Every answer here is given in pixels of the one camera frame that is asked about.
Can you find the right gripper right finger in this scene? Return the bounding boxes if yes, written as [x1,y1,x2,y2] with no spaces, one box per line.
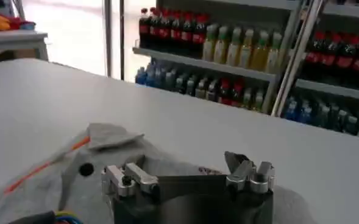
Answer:
[224,151,276,195]

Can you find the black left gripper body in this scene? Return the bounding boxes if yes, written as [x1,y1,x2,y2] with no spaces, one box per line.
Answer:
[8,211,57,224]

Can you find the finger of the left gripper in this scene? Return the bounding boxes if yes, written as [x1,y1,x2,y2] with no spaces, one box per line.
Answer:
[58,151,95,211]

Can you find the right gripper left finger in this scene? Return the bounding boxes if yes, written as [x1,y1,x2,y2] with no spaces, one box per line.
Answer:
[101,155,160,198]

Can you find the grey t-shirt with colourful print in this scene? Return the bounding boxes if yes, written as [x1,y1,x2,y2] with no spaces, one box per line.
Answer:
[0,122,318,224]

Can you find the shelf with cola and tea bottles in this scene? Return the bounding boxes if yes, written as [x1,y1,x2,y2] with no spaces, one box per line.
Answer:
[132,0,302,114]

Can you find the slanted silver metal pole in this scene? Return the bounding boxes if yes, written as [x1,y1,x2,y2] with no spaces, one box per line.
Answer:
[270,0,325,118]

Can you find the small white side table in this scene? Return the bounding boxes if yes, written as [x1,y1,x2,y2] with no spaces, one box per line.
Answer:
[0,29,49,65]

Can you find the multicoloured wire bundle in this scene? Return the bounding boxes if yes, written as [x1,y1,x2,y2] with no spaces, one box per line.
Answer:
[53,210,84,224]

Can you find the thin black vertical post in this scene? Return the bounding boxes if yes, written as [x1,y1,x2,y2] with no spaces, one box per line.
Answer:
[119,0,126,81]

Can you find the grey vertical post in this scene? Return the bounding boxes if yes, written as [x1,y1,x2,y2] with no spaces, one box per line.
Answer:
[104,0,113,77]

